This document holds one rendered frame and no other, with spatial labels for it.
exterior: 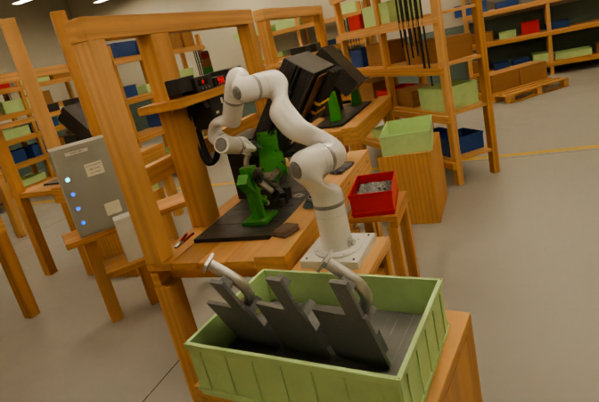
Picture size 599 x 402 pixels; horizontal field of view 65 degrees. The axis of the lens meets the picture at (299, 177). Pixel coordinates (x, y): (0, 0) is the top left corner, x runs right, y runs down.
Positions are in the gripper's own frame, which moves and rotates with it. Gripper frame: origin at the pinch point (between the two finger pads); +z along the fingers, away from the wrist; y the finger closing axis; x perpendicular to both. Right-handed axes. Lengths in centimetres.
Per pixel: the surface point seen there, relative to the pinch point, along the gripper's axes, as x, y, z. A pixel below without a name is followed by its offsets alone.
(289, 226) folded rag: 6, -49, -31
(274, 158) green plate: -2.6, -12.0, 2.8
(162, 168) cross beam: 29.7, 18.6, -30.0
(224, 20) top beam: -38, 73, 26
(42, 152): 421, 525, 441
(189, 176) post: 27.5, 9.8, -19.6
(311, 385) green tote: 0, -97, -114
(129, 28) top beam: -17, 56, -54
